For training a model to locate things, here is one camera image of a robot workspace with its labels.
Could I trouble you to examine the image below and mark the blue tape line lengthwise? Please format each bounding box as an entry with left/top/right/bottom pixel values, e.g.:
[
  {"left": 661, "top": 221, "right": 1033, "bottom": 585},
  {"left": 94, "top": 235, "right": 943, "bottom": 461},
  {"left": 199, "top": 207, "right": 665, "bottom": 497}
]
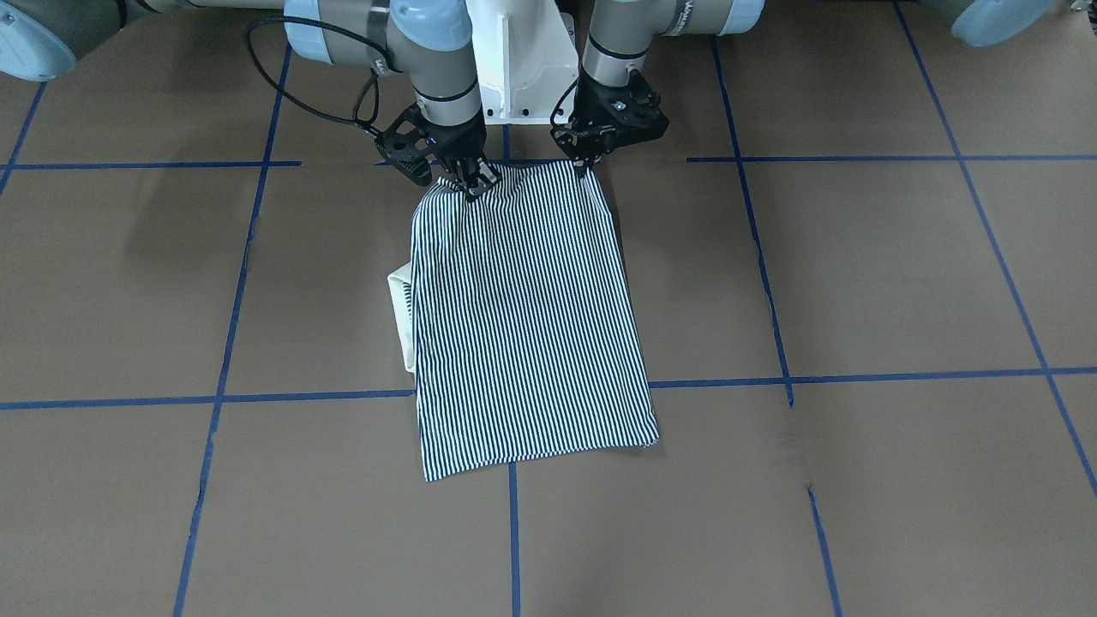
[
  {"left": 708, "top": 35, "right": 845, "bottom": 616},
  {"left": 172, "top": 47, "right": 291, "bottom": 616}
]

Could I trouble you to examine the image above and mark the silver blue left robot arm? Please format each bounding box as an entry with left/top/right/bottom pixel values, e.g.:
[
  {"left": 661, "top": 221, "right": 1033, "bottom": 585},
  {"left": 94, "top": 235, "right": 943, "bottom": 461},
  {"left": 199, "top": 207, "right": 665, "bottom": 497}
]
[{"left": 551, "top": 1, "right": 1053, "bottom": 178}]

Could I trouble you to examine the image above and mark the blue tape line far crosswise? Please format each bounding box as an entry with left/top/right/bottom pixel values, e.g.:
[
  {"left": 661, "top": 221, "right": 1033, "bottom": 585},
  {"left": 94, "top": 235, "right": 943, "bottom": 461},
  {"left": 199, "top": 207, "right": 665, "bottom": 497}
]
[{"left": 3, "top": 153, "right": 1096, "bottom": 171}]

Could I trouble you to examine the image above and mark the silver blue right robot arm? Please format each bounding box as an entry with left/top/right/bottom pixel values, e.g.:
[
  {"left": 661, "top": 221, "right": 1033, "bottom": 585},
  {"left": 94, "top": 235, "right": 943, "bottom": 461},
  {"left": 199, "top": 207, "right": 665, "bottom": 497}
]
[{"left": 1, "top": 1, "right": 499, "bottom": 199}]

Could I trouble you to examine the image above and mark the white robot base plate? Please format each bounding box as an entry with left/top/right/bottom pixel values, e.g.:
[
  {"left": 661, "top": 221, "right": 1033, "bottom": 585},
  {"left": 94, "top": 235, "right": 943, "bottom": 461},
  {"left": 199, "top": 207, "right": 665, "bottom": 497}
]
[{"left": 466, "top": 1, "right": 579, "bottom": 125}]

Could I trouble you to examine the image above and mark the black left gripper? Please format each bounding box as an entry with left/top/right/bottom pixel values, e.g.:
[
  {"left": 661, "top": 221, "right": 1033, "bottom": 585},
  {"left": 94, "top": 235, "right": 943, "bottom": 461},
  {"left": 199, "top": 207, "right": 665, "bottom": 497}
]
[{"left": 551, "top": 68, "right": 669, "bottom": 180}]

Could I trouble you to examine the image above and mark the blue white striped polo shirt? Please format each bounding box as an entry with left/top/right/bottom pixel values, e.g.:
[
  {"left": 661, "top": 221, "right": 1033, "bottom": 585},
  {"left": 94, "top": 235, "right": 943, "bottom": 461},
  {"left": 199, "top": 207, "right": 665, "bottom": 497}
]
[{"left": 391, "top": 161, "right": 661, "bottom": 482}]

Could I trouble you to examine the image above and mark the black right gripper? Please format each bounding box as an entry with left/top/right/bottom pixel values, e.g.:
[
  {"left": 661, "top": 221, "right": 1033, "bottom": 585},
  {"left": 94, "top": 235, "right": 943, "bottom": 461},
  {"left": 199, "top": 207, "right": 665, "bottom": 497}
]
[{"left": 374, "top": 103, "right": 501, "bottom": 201}]

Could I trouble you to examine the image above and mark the blue tape line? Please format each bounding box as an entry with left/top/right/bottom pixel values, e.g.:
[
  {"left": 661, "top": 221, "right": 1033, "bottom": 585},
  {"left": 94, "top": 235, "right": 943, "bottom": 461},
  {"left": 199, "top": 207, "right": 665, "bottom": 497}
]
[{"left": 890, "top": 1, "right": 1096, "bottom": 493}]

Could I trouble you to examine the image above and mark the blue tape line crosswise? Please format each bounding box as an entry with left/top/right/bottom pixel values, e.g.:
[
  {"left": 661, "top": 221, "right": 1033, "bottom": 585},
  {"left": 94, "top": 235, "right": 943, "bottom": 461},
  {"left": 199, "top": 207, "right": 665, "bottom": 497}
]
[
  {"left": 1, "top": 366, "right": 1096, "bottom": 411},
  {"left": 3, "top": 153, "right": 1096, "bottom": 171}
]

